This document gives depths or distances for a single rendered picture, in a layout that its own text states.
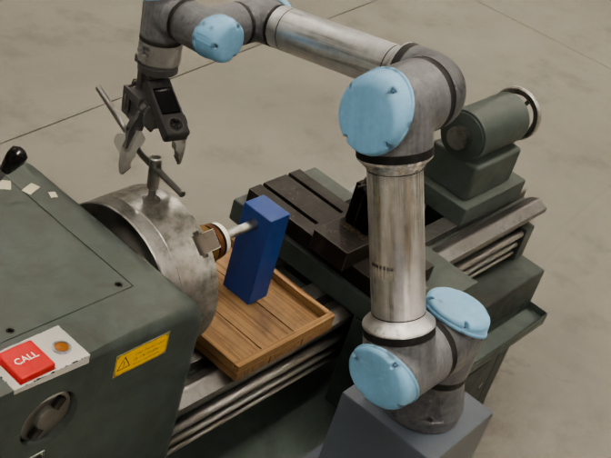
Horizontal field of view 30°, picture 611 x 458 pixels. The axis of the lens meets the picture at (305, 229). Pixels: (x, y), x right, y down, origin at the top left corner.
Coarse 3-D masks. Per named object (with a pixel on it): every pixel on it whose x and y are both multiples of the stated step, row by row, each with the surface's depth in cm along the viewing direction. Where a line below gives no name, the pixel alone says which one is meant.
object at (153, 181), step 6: (150, 156) 202; (156, 156) 202; (150, 162) 201; (156, 162) 201; (150, 168) 202; (150, 174) 202; (156, 174) 202; (150, 180) 203; (156, 180) 203; (150, 186) 203; (156, 186) 204; (150, 192) 204; (150, 198) 205
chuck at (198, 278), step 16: (112, 192) 212; (128, 192) 208; (144, 192) 208; (160, 192) 209; (144, 208) 203; (160, 208) 204; (176, 208) 206; (160, 224) 201; (176, 224) 203; (192, 224) 205; (176, 240) 201; (192, 240) 204; (176, 256) 200; (192, 256) 203; (208, 256) 205; (192, 272) 202; (208, 272) 205; (192, 288) 202; (208, 288) 206; (208, 304) 207; (208, 320) 210
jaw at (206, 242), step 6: (198, 234) 206; (204, 234) 208; (210, 234) 209; (198, 240) 205; (204, 240) 206; (210, 240) 209; (216, 240) 210; (198, 246) 205; (204, 246) 206; (210, 246) 209; (216, 246) 209; (198, 252) 205; (204, 252) 205
